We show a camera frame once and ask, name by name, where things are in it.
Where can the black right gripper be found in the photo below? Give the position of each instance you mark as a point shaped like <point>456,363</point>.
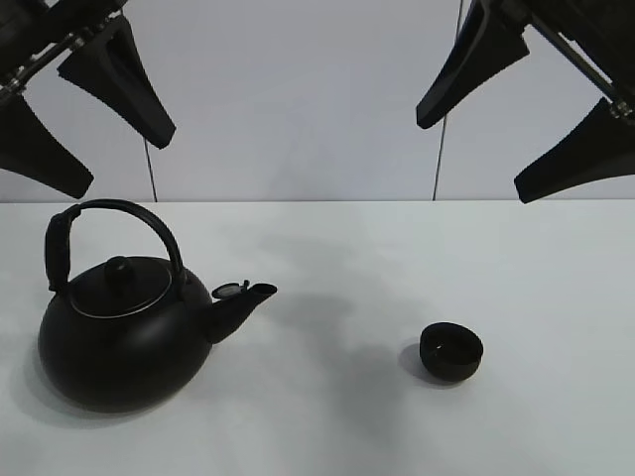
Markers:
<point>595,36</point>

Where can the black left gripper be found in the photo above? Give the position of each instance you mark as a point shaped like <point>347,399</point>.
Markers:
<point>104,62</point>

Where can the black round teapot kettle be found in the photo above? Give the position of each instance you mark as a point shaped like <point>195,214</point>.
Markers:
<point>133,330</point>

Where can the small black teacup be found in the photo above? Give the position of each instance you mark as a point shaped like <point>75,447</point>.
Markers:
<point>450,352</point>

